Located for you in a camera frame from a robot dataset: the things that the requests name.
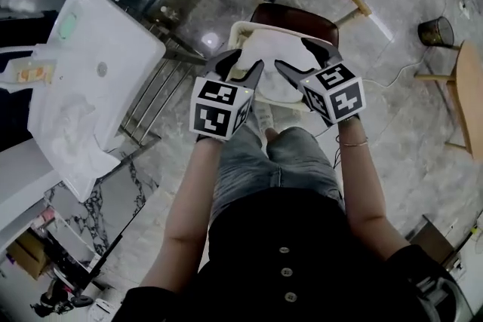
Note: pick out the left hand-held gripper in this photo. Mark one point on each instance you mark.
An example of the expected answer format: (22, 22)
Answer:
(211, 117)

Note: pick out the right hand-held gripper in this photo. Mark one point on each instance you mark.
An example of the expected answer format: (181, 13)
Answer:
(336, 94)

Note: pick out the cream plastic basket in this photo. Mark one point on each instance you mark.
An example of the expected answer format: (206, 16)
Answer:
(235, 34)

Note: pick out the person's left forearm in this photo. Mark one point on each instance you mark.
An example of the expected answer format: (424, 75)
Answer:
(188, 215)

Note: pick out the dark brown box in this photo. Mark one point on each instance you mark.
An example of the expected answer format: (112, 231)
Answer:
(430, 237)

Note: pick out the tan cardboard box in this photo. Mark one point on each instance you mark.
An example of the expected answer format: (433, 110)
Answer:
(28, 256)

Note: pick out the wooden chair brown seat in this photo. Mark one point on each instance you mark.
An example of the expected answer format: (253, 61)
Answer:
(294, 17)

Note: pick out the person's right white shoe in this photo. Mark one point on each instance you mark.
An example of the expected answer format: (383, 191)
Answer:
(264, 117)

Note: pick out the steel rack stand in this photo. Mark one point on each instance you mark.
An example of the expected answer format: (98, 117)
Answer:
(151, 102)

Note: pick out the person's legs in grey jeans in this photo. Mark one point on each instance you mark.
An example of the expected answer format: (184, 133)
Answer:
(249, 169)

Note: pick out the white ceramic sink basin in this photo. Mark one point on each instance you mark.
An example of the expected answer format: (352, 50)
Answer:
(113, 49)

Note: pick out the black mesh waste bin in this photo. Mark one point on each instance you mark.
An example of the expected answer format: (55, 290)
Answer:
(435, 32)

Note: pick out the light wooden table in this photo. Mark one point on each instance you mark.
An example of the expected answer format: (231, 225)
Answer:
(469, 86)

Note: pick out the person's black buttoned shirt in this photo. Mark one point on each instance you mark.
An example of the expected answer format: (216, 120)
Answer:
(287, 230)

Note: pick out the green soap bar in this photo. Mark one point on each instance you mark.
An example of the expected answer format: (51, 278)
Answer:
(68, 25)

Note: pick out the marble pattern cabinet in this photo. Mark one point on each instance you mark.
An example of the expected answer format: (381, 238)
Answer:
(113, 200)

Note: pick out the white arched faucet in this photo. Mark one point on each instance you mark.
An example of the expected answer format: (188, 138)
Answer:
(41, 51)

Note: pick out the clear soap bottle orange label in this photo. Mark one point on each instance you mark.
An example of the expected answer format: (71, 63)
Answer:
(32, 73)

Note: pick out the black cabinet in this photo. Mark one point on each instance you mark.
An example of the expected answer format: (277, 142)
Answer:
(15, 117)

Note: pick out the pink bottle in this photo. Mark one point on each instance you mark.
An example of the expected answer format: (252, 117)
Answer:
(47, 216)

